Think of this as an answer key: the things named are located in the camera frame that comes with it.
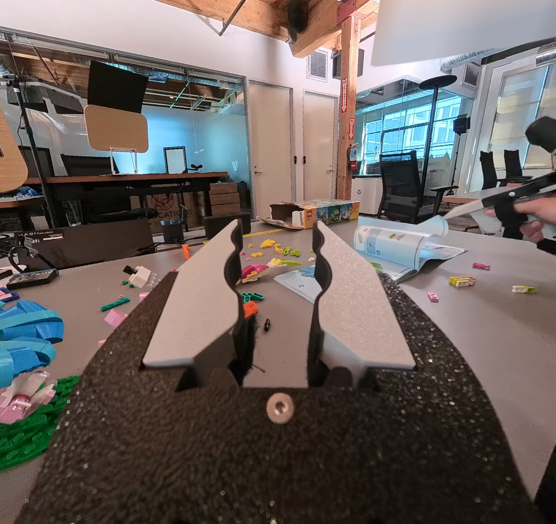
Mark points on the white wall vent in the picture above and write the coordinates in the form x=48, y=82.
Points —
x=317, y=65

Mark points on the white door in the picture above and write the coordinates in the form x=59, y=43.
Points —
x=269, y=146
x=320, y=146

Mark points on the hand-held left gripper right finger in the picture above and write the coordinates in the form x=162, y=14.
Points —
x=360, y=315

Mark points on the opened lego cardboard box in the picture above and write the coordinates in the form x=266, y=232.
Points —
x=321, y=215

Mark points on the pink lego flower assembly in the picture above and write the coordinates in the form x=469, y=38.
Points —
x=254, y=272

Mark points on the green lego baseplate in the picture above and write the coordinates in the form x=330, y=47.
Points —
x=26, y=441

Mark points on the black speaker box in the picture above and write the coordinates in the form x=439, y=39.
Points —
x=221, y=224

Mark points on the teal lego frame pieces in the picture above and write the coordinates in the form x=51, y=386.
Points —
x=252, y=296

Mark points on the white recycling bin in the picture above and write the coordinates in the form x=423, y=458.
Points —
x=367, y=194

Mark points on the black ceiling speaker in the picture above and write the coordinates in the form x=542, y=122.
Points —
x=297, y=18

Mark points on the black battery charger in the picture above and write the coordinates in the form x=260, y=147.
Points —
x=173, y=231

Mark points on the white and lime lego piece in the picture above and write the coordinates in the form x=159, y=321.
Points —
x=523, y=289

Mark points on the teal lego plate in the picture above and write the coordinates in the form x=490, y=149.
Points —
x=115, y=304

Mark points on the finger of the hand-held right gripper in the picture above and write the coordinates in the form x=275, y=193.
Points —
x=467, y=208

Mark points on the long wooden desk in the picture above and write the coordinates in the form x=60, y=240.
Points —
x=130, y=178

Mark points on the clear lego piece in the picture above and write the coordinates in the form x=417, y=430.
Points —
x=153, y=280

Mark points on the black mesh office chair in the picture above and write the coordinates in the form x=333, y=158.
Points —
x=397, y=185

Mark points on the wooden support pillar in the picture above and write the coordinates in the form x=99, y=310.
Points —
x=349, y=107

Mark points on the small framed whiteboard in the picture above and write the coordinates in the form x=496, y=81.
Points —
x=175, y=160

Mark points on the black tripod stand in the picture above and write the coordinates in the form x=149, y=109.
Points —
x=32, y=150

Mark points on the silver ventilation duct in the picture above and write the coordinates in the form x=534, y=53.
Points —
x=469, y=61

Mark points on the stack of cardboard boxes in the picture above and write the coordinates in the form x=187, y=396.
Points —
x=225, y=198

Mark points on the large black equipment case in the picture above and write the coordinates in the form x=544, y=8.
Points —
x=95, y=239

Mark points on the lego instruction booklet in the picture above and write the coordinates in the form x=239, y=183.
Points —
x=393, y=248

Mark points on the orange lego carrot piece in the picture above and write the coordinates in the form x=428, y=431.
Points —
x=186, y=251

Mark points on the lime and yellow lego assembly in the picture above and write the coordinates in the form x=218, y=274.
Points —
x=461, y=281

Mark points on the pink translucent lego flower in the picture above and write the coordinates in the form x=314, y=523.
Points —
x=21, y=398

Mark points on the pink lego slope piece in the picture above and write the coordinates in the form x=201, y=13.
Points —
x=115, y=317

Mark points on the rounded wooden board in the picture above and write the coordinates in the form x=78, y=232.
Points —
x=11, y=159
x=116, y=129

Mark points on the large white panel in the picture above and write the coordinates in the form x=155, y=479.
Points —
x=460, y=11

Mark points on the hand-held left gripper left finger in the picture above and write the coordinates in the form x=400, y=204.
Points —
x=191, y=311

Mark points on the person's right hand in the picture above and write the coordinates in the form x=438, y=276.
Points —
x=541, y=215

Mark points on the black monitor panel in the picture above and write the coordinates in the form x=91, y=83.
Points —
x=117, y=85

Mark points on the white and black lego piece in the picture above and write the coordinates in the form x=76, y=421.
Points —
x=138, y=276

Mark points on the black chair at far table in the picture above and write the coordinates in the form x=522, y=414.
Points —
x=495, y=168

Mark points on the blue lego build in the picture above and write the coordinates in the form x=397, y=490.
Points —
x=26, y=328

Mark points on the scattered small lego pieces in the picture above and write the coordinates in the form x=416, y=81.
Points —
x=278, y=250

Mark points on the large printed cardboard box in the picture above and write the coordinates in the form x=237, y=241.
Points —
x=171, y=205

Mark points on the small flat black box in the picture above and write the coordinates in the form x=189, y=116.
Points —
x=32, y=278

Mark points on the loose blue instruction sheet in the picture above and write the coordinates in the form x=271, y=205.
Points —
x=299, y=283

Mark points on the far grey table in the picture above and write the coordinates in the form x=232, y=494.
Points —
x=469, y=196

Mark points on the red fire extinguisher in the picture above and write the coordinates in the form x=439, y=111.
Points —
x=352, y=157

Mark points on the black light on stand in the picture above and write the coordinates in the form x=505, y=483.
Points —
x=461, y=124

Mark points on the black floor lamp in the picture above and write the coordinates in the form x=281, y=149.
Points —
x=434, y=111

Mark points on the orange lego brick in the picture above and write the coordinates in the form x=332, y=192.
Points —
x=250, y=309

